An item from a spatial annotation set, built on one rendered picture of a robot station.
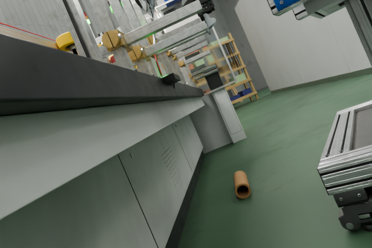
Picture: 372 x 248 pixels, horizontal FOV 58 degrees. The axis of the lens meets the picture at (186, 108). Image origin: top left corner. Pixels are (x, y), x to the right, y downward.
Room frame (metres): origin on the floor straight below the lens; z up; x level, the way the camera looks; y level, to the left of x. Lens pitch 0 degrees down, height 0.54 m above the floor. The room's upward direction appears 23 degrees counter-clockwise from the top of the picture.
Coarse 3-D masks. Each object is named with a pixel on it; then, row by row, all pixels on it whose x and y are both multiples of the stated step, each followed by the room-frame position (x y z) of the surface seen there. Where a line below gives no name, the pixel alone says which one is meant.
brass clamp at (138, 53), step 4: (136, 48) 1.19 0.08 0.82; (140, 48) 1.20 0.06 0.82; (132, 52) 1.19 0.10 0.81; (136, 52) 1.19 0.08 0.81; (140, 52) 1.19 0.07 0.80; (144, 52) 1.25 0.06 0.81; (132, 56) 1.20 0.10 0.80; (136, 56) 1.21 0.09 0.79; (140, 56) 1.20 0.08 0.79; (144, 56) 1.21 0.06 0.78; (132, 60) 1.22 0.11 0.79; (136, 60) 1.21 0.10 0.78; (148, 60) 1.31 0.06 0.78
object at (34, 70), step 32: (0, 64) 0.33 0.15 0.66; (32, 64) 0.39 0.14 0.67; (64, 64) 0.48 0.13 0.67; (96, 64) 0.61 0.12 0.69; (0, 96) 0.31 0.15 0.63; (32, 96) 0.36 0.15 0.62; (64, 96) 0.44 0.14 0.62; (96, 96) 0.55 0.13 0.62; (128, 96) 0.73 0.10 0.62; (160, 96) 1.10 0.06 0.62; (192, 96) 2.37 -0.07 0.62
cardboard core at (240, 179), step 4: (236, 172) 2.04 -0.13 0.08; (240, 172) 2.02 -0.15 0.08; (244, 172) 2.06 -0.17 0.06; (236, 176) 1.96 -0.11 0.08; (240, 176) 1.92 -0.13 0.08; (244, 176) 1.94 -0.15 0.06; (236, 180) 1.87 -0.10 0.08; (240, 180) 1.83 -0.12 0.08; (244, 180) 1.83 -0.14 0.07; (236, 184) 1.80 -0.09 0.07; (240, 184) 1.76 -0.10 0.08; (244, 184) 1.76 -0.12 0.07; (248, 184) 1.79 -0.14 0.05; (236, 188) 1.77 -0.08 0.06; (240, 188) 1.92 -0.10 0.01; (244, 188) 1.91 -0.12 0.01; (248, 188) 1.76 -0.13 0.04; (236, 192) 1.77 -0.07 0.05; (240, 192) 1.84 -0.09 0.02; (244, 192) 1.84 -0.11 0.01; (248, 192) 1.78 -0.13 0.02; (240, 196) 1.77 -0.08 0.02; (244, 196) 1.77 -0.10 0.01; (248, 196) 1.76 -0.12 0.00
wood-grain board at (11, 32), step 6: (0, 30) 0.77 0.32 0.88; (6, 30) 0.79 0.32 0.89; (12, 30) 0.82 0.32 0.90; (12, 36) 0.81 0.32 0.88; (18, 36) 0.84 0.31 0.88; (24, 36) 0.87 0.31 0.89; (30, 36) 0.90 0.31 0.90; (36, 42) 0.92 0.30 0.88; (42, 42) 0.95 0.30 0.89; (48, 42) 0.99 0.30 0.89; (78, 54) 1.18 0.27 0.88; (108, 60) 1.51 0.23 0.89
